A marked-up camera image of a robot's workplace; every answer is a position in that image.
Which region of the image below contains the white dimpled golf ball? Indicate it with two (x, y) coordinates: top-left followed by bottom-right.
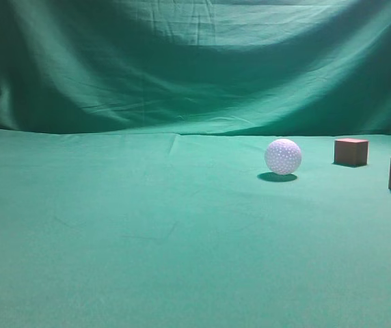
(265, 139), (302, 175)

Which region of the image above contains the green cloth backdrop and cover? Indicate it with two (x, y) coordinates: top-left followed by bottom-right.
(0, 1), (391, 327)

